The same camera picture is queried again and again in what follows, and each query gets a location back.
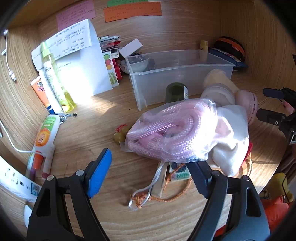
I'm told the white usb cable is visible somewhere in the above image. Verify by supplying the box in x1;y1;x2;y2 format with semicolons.
2;29;17;82

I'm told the white cloth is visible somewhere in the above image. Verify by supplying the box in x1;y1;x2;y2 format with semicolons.
208;104;250;175

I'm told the small white box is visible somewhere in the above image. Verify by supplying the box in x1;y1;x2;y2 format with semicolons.
118;39;142;58

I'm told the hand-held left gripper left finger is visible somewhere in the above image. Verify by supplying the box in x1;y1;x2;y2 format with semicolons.
26;148;112;241

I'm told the wooden stick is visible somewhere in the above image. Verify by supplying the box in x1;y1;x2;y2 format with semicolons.
151;162;171;196

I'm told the orange sticky note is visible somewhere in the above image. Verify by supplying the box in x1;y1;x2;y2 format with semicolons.
103;2;162;23

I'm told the orange marker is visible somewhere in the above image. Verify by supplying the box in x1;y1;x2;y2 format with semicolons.
32;153;43;172

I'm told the red fabric charm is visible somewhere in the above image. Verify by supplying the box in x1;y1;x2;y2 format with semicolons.
240;142;253;165

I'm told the white cosmetic tube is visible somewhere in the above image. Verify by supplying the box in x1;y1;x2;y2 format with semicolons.
38;67;63;114

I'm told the cream tape roll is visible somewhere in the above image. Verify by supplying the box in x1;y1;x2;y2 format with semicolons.
201;69;240;107

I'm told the orange cosmetic tube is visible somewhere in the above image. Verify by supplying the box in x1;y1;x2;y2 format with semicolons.
31;76;52;114

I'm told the handwritten paper sheet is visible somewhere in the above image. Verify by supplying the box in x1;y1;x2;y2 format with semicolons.
32;19;99;71

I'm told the red box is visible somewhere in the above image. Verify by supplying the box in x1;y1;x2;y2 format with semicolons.
112;58;122;80

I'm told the small white packet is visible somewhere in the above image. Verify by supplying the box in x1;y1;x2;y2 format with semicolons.
168;162;191;183

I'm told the white paper bag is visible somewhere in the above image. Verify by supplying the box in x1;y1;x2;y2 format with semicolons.
55;22;113;96

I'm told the white charging cable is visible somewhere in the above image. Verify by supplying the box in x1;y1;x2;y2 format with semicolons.
0;120;36;154

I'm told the white cord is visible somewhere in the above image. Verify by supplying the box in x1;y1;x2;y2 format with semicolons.
128;162;165;210

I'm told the pink rope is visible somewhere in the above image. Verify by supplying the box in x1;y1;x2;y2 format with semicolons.
125;98;219;163

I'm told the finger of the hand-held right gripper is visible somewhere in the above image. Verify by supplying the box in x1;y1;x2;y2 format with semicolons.
256;108;287;127
263;88;292;99

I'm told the wooden desktop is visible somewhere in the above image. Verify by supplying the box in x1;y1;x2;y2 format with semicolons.
0;28;287;241

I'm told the blue pouch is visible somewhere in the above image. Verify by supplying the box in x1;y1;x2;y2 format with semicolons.
208;47;248;68

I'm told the green glass jar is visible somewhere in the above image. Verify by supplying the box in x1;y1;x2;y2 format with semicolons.
165;83;189;103

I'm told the green bead pendant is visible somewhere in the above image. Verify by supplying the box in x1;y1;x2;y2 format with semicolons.
113;124;131;144

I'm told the white printed booklet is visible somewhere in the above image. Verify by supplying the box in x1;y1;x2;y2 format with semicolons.
0;156;42;202

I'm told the orange cord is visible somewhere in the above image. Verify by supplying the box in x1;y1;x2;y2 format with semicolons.
131;175;193;208

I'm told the pink lip balm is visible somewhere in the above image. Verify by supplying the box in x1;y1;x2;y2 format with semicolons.
42;148;55;179

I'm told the small metal tool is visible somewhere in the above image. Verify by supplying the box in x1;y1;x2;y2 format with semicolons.
50;112;77;124

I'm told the ceramic bowl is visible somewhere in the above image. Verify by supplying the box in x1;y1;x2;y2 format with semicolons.
119;55;150;75

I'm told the pink sticky note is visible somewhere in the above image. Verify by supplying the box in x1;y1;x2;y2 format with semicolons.
57;0;96;32

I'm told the clear plastic bin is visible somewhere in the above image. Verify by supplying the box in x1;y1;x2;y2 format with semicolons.
125;49;236;111

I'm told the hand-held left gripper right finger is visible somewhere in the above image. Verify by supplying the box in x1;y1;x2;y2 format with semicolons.
187;161;271;241

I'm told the yellow toy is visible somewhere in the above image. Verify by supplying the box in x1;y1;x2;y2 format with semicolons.
266;173;294;203

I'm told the yellow spray bottle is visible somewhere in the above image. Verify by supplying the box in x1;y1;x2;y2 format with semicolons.
40;42;77;113

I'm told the fruit print box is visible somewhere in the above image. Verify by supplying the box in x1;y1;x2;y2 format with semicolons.
102;52;119;87

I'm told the white green orange tube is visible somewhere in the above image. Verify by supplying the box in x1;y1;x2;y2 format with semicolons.
34;115;61;154

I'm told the stack of books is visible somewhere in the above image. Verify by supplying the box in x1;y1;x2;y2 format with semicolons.
98;35;121;55

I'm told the green sticky note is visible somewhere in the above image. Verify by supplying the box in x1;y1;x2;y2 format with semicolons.
107;0;148;7

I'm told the black orange round case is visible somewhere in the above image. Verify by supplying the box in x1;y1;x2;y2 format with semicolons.
213;36;245;63

